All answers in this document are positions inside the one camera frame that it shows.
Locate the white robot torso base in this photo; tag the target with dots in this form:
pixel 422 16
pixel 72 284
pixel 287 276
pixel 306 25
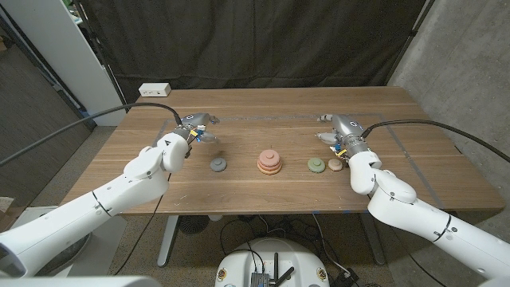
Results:
pixel 235 263

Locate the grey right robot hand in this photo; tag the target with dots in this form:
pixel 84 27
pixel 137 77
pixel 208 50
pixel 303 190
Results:
pixel 346 127

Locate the white table leg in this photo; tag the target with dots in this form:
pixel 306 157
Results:
pixel 169 239

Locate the black curtain backdrop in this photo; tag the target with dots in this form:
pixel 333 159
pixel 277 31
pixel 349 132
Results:
pixel 255 40

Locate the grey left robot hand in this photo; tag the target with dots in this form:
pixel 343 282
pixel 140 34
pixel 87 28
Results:
pixel 195 119

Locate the white power strip box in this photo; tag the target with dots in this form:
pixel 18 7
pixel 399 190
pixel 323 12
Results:
pixel 154 89

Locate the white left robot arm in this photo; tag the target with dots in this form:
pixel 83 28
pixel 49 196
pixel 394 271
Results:
pixel 91 207

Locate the black antenna electronics module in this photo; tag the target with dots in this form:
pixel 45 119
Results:
pixel 261 279

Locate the black power adapter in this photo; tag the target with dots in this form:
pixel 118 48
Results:
pixel 344 277

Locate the white wall panel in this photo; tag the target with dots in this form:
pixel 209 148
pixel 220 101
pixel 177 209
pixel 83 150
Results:
pixel 60 48

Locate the grey table leg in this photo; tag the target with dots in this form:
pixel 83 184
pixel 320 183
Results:
pixel 372 239

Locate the round black floor fan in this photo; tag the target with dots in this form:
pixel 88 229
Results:
pixel 194 224

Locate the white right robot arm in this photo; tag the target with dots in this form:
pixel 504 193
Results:
pixel 434 227

